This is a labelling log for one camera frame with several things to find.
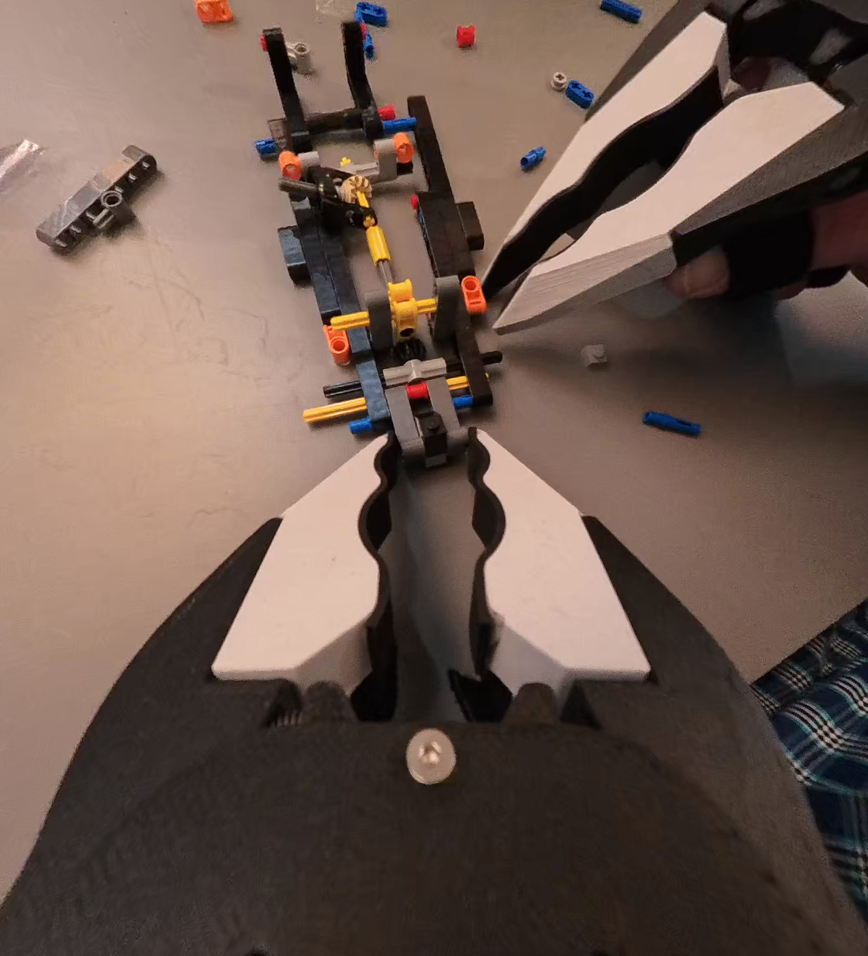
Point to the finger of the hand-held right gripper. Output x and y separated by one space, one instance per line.
740 157
643 104

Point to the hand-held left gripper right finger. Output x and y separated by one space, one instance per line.
561 597

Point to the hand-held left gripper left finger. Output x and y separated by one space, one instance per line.
307 597

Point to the black lego drive shaft assembly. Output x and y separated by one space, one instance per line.
333 276

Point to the small red lego piece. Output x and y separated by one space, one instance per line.
465 36

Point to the blue angled lego piece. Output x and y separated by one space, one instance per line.
371 13

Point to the light grey lego connector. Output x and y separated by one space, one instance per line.
301 58

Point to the orange lego connector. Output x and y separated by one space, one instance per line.
213 10

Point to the small dark grey lego connector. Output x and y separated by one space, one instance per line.
110 203

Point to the grey lego beam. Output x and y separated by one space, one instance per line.
68 216

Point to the person's right hand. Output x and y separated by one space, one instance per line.
867 239

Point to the blue plaid shirt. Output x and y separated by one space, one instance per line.
852 747

